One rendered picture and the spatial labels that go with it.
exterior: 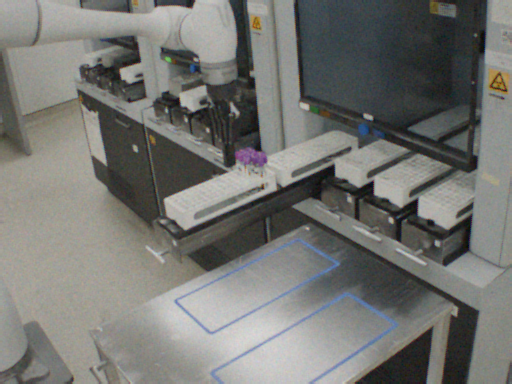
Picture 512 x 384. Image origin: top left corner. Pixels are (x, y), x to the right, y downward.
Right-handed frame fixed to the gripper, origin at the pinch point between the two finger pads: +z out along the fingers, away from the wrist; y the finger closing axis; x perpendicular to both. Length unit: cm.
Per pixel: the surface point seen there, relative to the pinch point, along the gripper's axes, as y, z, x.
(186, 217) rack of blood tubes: 5.3, 9.5, -17.7
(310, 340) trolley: 57, 12, -22
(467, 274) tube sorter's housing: 59, 21, 25
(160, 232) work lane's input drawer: -2.4, 15.5, -22.2
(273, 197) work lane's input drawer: 6.2, 14.1, 8.6
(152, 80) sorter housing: -109, 11, 32
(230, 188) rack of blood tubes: 3.3, 7.9, -2.8
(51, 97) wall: -349, 80, 51
